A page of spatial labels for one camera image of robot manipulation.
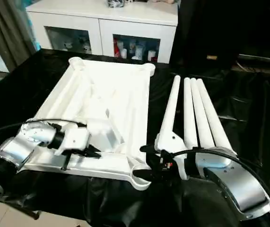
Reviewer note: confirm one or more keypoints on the white plastic table leg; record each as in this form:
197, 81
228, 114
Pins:
212, 113
189, 113
201, 113
170, 106

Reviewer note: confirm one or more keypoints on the white plastic table top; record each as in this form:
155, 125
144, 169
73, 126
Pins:
115, 94

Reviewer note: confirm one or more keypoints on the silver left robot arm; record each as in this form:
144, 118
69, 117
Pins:
14, 149

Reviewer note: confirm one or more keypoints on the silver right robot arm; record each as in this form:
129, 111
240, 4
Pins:
238, 179

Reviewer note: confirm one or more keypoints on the black mat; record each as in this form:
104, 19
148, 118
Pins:
243, 118

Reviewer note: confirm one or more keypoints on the white glass-door cabinet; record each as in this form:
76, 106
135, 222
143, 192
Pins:
101, 30

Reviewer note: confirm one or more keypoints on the black speaker with gold label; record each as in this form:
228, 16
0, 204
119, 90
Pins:
203, 30

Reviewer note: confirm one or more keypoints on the grey-brown curtain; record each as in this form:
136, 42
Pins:
4, 28

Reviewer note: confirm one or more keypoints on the dark low bench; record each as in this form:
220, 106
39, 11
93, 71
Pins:
262, 59

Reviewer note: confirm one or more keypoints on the clear glass jar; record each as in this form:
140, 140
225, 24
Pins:
115, 3

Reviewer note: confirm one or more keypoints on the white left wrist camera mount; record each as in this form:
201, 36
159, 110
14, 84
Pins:
74, 140

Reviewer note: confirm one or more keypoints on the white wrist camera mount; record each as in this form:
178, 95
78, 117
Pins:
170, 142
74, 140

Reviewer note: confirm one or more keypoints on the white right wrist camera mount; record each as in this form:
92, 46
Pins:
170, 142

